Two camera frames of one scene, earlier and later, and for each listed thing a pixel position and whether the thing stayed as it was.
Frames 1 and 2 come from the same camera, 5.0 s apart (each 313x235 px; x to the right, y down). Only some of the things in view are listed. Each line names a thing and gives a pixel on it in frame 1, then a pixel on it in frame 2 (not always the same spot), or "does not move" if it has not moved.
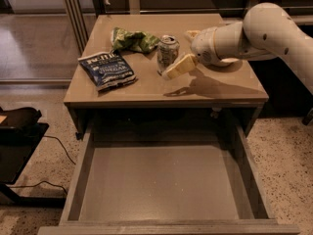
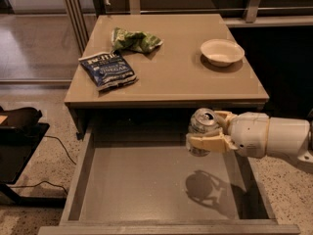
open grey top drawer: [168, 188] does not move
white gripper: [202, 47] → [250, 132]
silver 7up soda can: [167, 48] → [202, 120]
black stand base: [21, 135] does not move
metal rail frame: [74, 15] does not move
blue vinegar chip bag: [107, 70] does not move
